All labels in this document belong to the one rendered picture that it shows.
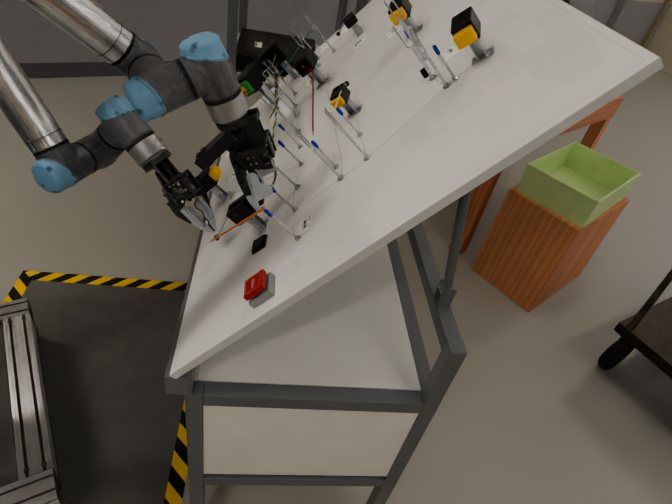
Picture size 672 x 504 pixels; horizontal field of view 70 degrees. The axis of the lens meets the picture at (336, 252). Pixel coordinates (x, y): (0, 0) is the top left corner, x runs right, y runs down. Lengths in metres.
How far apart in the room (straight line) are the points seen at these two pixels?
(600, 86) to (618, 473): 1.95
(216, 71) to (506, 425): 1.91
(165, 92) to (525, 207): 2.12
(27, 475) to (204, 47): 1.37
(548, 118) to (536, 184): 1.87
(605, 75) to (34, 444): 1.76
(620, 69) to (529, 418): 1.84
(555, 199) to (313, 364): 1.76
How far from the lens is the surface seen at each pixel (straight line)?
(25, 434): 1.88
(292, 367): 1.21
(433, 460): 2.13
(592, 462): 2.47
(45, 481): 1.78
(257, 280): 0.95
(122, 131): 1.17
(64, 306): 2.52
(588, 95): 0.81
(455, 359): 1.11
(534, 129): 0.80
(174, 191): 1.15
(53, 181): 1.15
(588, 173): 3.18
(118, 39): 1.01
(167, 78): 0.92
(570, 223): 2.64
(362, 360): 1.26
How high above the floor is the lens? 1.77
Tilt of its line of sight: 39 degrees down
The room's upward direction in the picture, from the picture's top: 13 degrees clockwise
